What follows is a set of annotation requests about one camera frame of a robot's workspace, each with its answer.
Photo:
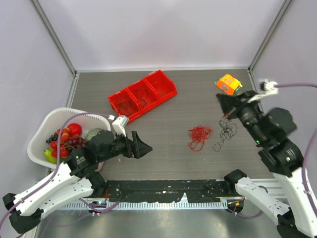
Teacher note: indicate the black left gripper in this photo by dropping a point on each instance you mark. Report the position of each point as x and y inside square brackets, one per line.
[136, 147]

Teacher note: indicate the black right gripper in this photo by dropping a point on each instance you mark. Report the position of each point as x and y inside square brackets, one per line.
[229, 102]

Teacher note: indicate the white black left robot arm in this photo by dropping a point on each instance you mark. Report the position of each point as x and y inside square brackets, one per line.
[75, 178]

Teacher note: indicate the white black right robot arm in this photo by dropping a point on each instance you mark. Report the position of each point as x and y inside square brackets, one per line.
[281, 156]

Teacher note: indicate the orange green carton box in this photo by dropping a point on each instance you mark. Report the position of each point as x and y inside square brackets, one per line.
[229, 85]

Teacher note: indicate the red three-compartment bin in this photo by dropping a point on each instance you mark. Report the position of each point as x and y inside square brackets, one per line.
[143, 96]

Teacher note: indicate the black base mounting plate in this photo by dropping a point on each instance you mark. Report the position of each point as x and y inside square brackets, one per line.
[166, 191]

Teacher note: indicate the green melon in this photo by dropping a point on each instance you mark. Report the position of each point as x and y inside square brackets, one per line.
[93, 132]

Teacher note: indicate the dark grape bunch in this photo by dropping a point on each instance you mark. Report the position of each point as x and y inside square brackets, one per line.
[76, 141]

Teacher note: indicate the red apple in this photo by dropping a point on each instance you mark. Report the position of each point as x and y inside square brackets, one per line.
[74, 129]

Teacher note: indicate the yellow green pear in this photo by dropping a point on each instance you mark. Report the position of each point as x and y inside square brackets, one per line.
[49, 156]

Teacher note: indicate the white plastic basket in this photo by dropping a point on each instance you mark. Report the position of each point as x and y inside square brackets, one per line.
[52, 122]

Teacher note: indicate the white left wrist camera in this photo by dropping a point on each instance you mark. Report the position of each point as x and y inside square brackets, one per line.
[119, 123]

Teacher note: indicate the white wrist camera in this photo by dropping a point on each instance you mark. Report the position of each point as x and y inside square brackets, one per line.
[267, 88]
[119, 123]

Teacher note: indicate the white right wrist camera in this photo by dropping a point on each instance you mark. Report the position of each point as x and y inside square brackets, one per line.
[267, 88]

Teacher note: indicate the white slotted cable duct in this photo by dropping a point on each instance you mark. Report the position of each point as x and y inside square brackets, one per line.
[181, 205]

